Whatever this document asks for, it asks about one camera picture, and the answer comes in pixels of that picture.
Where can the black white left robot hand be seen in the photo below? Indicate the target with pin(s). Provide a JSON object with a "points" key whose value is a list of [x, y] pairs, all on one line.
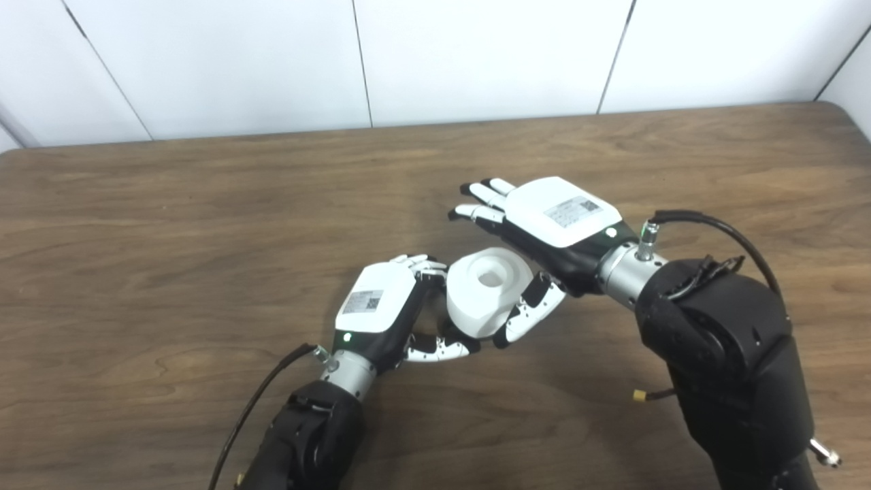
{"points": [[374, 299]]}

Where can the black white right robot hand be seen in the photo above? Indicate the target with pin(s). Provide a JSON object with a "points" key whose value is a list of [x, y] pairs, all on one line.
{"points": [[558, 211]]}

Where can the round white plastic piece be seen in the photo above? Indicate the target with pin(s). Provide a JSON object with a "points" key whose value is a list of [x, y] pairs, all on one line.
{"points": [[476, 306]]}

